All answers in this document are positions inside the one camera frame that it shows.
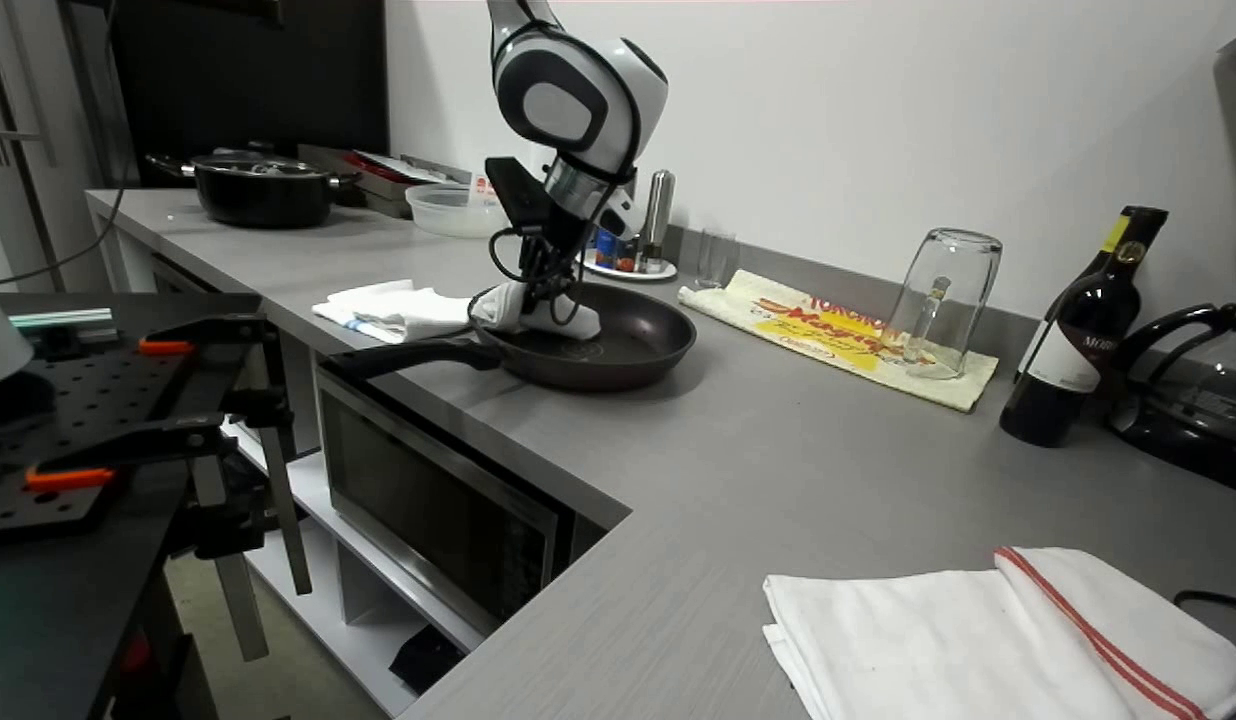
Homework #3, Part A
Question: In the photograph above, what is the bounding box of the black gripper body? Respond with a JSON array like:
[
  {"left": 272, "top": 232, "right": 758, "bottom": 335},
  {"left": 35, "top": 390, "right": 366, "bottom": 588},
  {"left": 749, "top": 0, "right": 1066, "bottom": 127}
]
[{"left": 513, "top": 212, "right": 591, "bottom": 305}]

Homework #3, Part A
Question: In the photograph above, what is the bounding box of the small white towel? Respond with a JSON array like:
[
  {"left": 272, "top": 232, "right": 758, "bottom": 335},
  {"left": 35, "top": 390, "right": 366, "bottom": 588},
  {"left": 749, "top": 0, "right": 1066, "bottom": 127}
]
[{"left": 469, "top": 278, "right": 609, "bottom": 343}]

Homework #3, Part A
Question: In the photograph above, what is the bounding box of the dark nonstick frying pan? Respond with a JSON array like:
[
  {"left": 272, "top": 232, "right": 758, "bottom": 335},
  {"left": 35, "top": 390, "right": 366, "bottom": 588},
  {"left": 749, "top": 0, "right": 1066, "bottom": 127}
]
[{"left": 331, "top": 276, "right": 700, "bottom": 397}]

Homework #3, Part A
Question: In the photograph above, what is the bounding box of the white towel with red stripe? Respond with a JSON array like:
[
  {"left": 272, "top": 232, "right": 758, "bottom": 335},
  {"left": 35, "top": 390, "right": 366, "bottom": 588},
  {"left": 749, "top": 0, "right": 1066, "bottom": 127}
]
[{"left": 758, "top": 542, "right": 1236, "bottom": 720}]

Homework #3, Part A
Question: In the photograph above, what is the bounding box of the white card with red logo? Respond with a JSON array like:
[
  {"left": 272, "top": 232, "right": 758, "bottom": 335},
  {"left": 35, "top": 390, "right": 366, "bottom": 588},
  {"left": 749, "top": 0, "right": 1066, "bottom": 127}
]
[{"left": 464, "top": 167, "right": 508, "bottom": 218}]

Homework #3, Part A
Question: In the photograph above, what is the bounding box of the round white plate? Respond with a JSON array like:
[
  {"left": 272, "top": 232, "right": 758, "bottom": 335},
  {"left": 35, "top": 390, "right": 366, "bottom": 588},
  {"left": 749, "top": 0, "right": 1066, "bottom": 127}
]
[{"left": 578, "top": 242, "right": 684, "bottom": 287}]

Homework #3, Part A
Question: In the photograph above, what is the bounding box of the clear plastic container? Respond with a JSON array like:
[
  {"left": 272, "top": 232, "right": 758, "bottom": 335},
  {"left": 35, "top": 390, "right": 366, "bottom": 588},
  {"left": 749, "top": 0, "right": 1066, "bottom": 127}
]
[{"left": 400, "top": 181, "right": 518, "bottom": 242}]

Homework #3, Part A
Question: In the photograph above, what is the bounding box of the steel pepper shaker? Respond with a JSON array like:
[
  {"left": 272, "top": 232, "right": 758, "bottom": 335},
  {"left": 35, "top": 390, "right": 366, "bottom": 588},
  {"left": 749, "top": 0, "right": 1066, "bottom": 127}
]
[{"left": 640, "top": 162, "right": 681, "bottom": 254}]

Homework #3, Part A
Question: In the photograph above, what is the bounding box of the flat white cloth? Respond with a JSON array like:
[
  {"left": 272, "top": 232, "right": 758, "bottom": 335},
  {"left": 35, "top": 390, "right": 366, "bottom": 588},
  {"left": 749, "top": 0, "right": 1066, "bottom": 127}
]
[{"left": 307, "top": 276, "right": 482, "bottom": 348}]

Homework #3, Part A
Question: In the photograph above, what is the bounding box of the stack of books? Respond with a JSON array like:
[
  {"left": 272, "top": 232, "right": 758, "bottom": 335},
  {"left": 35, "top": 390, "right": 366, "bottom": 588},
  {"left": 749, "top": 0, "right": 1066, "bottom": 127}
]
[{"left": 331, "top": 145, "right": 477, "bottom": 218}]

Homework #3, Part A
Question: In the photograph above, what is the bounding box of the steel built-in microwave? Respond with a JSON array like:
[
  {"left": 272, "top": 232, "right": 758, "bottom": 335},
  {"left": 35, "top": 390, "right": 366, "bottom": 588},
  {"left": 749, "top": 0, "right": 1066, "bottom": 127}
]
[{"left": 313, "top": 369, "right": 609, "bottom": 640}]

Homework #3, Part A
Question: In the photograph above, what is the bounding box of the yellow printed dish mat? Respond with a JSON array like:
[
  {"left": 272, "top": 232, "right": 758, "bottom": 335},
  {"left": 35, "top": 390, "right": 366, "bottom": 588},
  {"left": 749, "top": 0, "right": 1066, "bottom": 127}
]
[{"left": 675, "top": 265, "right": 1004, "bottom": 416}]

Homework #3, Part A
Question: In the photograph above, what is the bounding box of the black cooking pot with lid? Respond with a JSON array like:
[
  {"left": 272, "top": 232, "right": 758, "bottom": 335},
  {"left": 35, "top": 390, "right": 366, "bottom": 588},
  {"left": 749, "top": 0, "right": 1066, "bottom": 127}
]
[{"left": 146, "top": 145, "right": 345, "bottom": 232}]

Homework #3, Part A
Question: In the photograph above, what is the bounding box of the black monitor screen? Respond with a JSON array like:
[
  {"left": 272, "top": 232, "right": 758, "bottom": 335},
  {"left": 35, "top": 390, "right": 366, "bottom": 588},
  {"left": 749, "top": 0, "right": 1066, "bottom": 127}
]
[{"left": 103, "top": 0, "right": 393, "bottom": 160}]

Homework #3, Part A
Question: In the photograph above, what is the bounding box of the upturned clear drinking glass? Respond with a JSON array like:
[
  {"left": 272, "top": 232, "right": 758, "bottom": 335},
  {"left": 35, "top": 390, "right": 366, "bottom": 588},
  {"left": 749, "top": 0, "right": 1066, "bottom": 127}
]
[{"left": 883, "top": 225, "right": 1008, "bottom": 382}]

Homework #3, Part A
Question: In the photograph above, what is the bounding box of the dark wine bottle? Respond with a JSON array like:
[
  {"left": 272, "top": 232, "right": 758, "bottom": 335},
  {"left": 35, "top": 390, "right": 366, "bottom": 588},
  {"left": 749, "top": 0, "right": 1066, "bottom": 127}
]
[{"left": 998, "top": 202, "right": 1172, "bottom": 452}]

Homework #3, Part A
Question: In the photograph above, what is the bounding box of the black perforated work table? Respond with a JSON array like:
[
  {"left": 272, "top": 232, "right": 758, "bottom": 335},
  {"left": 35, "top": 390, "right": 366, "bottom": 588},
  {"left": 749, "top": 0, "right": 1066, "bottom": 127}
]
[{"left": 0, "top": 287, "right": 268, "bottom": 720}]

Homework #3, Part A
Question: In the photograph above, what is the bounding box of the black glass kettle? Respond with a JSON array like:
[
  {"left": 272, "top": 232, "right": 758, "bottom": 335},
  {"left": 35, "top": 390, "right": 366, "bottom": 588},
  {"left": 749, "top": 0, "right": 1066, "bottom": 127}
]
[{"left": 1105, "top": 301, "right": 1236, "bottom": 500}]

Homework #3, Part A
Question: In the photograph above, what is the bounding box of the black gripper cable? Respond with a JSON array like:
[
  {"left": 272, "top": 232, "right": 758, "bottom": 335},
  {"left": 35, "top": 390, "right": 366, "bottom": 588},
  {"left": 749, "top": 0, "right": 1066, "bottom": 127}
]
[{"left": 484, "top": 218, "right": 539, "bottom": 293}]

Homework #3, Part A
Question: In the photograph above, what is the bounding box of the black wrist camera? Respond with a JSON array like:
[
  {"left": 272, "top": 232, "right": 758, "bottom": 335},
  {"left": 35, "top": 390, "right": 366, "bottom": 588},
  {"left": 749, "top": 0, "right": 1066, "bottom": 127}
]
[{"left": 484, "top": 150, "right": 555, "bottom": 239}]

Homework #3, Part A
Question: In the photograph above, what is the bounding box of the black clamp with orange handle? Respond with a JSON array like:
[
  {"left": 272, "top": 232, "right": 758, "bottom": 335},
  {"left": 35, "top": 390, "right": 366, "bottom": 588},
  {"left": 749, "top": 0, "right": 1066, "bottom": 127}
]
[
  {"left": 131, "top": 310, "right": 317, "bottom": 598},
  {"left": 18, "top": 410, "right": 276, "bottom": 668}
]

